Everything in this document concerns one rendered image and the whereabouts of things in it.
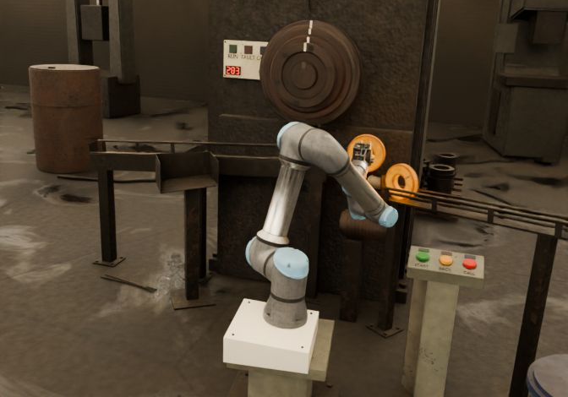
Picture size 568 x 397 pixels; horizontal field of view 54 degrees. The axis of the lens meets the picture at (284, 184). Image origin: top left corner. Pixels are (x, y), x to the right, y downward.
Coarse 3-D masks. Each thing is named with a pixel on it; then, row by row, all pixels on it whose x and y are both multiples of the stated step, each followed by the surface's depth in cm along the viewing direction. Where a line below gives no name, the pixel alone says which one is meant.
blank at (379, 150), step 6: (360, 138) 233; (366, 138) 232; (372, 138) 231; (378, 144) 231; (348, 150) 235; (378, 150) 232; (384, 150) 231; (378, 156) 232; (384, 156) 232; (378, 162) 233; (372, 168) 234
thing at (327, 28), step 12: (300, 24) 250; (312, 24) 249; (324, 24) 247; (276, 36) 255; (336, 36) 247; (348, 48) 247; (264, 60) 259; (264, 72) 261; (264, 84) 262; (348, 96) 252; (276, 108) 263; (336, 108) 255; (288, 120) 263; (300, 120) 262; (312, 120) 260; (324, 120) 258
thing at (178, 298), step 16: (160, 160) 265; (176, 160) 268; (192, 160) 270; (208, 160) 273; (160, 176) 247; (176, 176) 270; (192, 176) 272; (208, 176) 271; (160, 192) 250; (192, 192) 261; (192, 208) 263; (192, 224) 265; (192, 240) 268; (192, 256) 270; (192, 272) 272; (192, 288) 275; (208, 288) 289; (176, 304) 271; (192, 304) 272; (208, 304) 272
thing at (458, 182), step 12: (444, 156) 457; (456, 156) 459; (432, 168) 417; (444, 168) 426; (432, 180) 417; (444, 180) 413; (456, 180) 464; (420, 192) 431; (444, 192) 417; (456, 192) 430; (456, 204) 443; (432, 216) 416; (444, 216) 413
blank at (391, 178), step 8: (392, 168) 240; (400, 168) 236; (408, 168) 234; (392, 176) 240; (408, 176) 233; (416, 176) 233; (392, 184) 241; (408, 184) 234; (416, 184) 233; (392, 192) 241; (400, 192) 238; (416, 192) 235; (400, 200) 239
